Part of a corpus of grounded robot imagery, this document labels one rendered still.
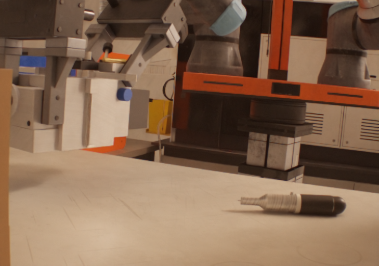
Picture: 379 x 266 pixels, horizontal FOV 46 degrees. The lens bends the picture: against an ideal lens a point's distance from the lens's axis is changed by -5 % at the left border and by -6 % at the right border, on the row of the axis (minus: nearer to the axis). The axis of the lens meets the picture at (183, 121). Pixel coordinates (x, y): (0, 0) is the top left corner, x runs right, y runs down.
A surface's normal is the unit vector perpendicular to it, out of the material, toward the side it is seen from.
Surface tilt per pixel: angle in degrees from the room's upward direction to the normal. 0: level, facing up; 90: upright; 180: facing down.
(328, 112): 90
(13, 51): 90
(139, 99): 90
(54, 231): 0
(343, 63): 73
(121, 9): 50
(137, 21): 140
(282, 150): 90
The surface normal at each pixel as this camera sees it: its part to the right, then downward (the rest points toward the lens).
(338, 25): -0.85, -0.01
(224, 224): 0.08, -0.99
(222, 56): 0.25, -0.19
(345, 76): -0.24, -0.23
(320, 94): -0.02, 0.10
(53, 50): -0.55, 0.04
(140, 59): 0.83, 0.12
